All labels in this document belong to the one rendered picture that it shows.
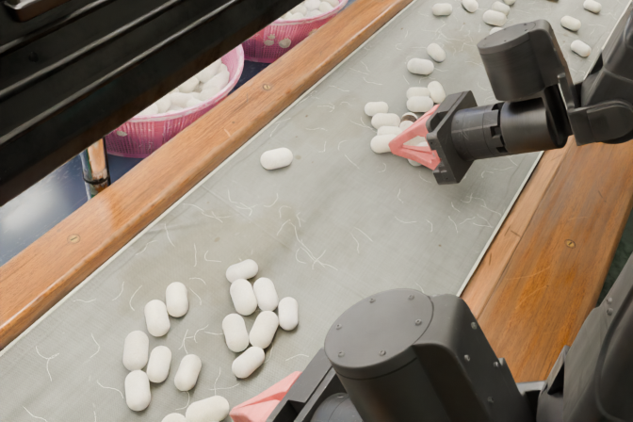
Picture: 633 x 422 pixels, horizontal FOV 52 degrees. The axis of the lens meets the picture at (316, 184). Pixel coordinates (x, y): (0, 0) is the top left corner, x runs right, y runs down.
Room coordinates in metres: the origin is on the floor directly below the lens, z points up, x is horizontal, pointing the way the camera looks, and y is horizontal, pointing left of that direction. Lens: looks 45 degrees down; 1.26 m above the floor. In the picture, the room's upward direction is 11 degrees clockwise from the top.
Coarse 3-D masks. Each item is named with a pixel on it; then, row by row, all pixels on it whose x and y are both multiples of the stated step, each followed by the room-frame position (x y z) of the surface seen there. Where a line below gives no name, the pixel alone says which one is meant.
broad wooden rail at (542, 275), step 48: (624, 144) 0.67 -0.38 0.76; (528, 192) 0.57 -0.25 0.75; (576, 192) 0.56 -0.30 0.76; (624, 192) 0.58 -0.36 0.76; (528, 240) 0.47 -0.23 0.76; (576, 240) 0.49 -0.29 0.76; (480, 288) 0.40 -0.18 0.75; (528, 288) 0.41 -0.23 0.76; (576, 288) 0.42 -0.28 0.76; (528, 336) 0.35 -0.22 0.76
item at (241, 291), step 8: (240, 280) 0.35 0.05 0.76; (232, 288) 0.35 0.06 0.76; (240, 288) 0.34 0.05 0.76; (248, 288) 0.35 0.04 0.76; (232, 296) 0.34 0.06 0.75; (240, 296) 0.34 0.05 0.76; (248, 296) 0.34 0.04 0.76; (240, 304) 0.33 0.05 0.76; (248, 304) 0.33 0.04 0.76; (256, 304) 0.34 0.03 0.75; (240, 312) 0.33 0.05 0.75; (248, 312) 0.33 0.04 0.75
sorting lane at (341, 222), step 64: (448, 0) 1.01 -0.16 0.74; (576, 0) 1.10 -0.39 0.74; (384, 64) 0.78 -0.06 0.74; (448, 64) 0.82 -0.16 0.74; (576, 64) 0.89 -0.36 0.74; (320, 128) 0.62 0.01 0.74; (192, 192) 0.47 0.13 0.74; (256, 192) 0.49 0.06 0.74; (320, 192) 0.51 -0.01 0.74; (384, 192) 0.53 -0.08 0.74; (448, 192) 0.55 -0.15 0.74; (512, 192) 0.57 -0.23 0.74; (128, 256) 0.37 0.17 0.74; (192, 256) 0.38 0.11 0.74; (256, 256) 0.40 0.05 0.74; (320, 256) 0.42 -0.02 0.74; (384, 256) 0.43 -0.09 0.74; (448, 256) 0.45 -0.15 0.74; (64, 320) 0.29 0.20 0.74; (128, 320) 0.30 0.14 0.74; (192, 320) 0.31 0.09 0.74; (320, 320) 0.34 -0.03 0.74; (0, 384) 0.22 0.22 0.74; (64, 384) 0.23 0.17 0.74; (256, 384) 0.26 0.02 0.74
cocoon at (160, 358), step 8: (152, 352) 0.27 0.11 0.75; (160, 352) 0.27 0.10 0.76; (168, 352) 0.27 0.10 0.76; (152, 360) 0.26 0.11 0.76; (160, 360) 0.26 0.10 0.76; (168, 360) 0.26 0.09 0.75; (152, 368) 0.25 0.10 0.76; (160, 368) 0.25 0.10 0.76; (168, 368) 0.26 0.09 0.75; (152, 376) 0.25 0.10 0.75; (160, 376) 0.25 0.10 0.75
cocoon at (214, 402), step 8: (200, 400) 0.23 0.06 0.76; (208, 400) 0.23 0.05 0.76; (216, 400) 0.23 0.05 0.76; (224, 400) 0.24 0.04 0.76; (192, 408) 0.22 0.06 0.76; (200, 408) 0.22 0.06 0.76; (208, 408) 0.23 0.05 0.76; (216, 408) 0.23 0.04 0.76; (224, 408) 0.23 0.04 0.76; (192, 416) 0.22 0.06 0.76; (200, 416) 0.22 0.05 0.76; (208, 416) 0.22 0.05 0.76; (216, 416) 0.22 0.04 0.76; (224, 416) 0.23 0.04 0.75
